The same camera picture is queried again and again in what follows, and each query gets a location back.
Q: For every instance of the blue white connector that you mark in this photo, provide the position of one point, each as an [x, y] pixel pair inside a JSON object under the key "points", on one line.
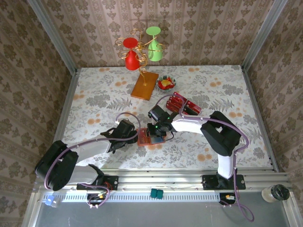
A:
{"points": [[51, 201]]}

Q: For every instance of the red plastic wine glass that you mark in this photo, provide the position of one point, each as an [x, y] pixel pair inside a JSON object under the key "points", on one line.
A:
{"points": [[132, 62]]}

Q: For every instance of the yellow wrapped candy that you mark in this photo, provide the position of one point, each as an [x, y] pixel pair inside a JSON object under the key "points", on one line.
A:
{"points": [[165, 82]]}

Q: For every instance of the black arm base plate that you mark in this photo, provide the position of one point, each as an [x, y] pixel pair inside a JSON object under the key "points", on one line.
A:
{"points": [[209, 183], [113, 182]]}

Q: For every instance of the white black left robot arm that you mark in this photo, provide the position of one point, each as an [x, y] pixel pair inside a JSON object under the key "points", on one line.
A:
{"points": [[92, 147]]}

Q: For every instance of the green plastic wine glass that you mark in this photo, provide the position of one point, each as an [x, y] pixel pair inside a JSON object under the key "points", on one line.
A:
{"points": [[155, 53]]}

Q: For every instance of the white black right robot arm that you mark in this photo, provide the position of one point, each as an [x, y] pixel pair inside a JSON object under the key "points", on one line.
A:
{"points": [[189, 125]]}

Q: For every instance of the aluminium frame post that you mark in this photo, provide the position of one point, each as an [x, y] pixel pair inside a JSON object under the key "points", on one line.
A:
{"points": [[52, 35], [265, 33]]}

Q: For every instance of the teal block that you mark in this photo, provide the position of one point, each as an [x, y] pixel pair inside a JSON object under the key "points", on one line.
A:
{"points": [[160, 193], [153, 193]]}

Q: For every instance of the jar with black lid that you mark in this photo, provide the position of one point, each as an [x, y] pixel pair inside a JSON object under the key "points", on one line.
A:
{"points": [[275, 193]]}

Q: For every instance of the aluminium front mounting rail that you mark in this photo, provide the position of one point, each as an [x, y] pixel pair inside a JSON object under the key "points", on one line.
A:
{"points": [[161, 180]]}

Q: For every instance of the black connector box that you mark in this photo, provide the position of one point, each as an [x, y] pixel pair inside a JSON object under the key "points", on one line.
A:
{"points": [[97, 197], [227, 198]]}

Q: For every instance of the teal VIP card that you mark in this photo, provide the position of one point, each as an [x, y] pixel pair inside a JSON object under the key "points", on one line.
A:
{"points": [[158, 140]]}

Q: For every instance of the small candy bowl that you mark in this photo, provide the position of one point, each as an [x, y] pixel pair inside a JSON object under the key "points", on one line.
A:
{"points": [[165, 88]]}

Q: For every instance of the orange card holder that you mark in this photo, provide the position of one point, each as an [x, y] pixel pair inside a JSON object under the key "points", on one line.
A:
{"points": [[140, 143]]}

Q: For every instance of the aluminium table side rail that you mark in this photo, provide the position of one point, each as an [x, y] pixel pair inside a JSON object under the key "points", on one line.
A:
{"points": [[67, 104], [259, 118]]}

